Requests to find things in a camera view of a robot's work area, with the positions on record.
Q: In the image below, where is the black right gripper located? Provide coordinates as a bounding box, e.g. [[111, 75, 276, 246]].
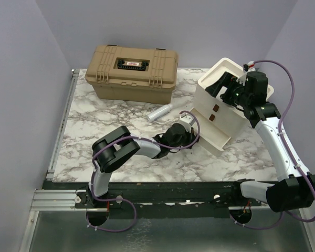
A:
[[205, 71, 250, 108]]

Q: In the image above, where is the white bottom pull-out drawer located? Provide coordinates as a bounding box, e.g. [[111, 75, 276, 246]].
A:
[[190, 108, 231, 157]]

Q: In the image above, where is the white drawer organizer box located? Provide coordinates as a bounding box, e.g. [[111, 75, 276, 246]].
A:
[[194, 57, 275, 142]]

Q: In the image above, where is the white cosmetic tube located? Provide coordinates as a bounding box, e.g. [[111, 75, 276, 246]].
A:
[[146, 103, 173, 122]]

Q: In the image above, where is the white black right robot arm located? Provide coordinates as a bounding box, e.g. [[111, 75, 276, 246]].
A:
[[205, 71, 315, 212]]

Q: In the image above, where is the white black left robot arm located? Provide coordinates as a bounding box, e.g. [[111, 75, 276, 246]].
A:
[[87, 123, 200, 207]]

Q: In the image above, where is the tan plastic tool case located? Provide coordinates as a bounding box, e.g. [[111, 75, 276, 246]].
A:
[[85, 45, 179, 104]]

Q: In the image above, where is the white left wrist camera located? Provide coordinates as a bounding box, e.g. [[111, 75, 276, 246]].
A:
[[177, 113, 195, 132]]

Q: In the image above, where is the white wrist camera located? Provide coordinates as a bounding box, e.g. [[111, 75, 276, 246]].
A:
[[237, 61, 257, 85], [177, 113, 195, 132]]

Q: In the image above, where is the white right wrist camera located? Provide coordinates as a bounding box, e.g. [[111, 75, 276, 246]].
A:
[[237, 61, 257, 85]]

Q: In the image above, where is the black front mounting rail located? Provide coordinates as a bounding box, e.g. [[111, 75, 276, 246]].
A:
[[32, 181, 269, 222]]

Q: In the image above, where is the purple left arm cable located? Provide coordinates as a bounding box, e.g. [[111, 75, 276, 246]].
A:
[[90, 110, 201, 200]]

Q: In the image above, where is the black case carry handle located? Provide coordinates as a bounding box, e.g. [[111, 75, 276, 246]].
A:
[[117, 59, 149, 71]]

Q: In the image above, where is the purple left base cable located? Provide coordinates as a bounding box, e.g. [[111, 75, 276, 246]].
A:
[[85, 197, 137, 232]]

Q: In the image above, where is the aluminium table edge rail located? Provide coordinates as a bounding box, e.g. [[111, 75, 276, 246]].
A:
[[45, 69, 80, 181]]

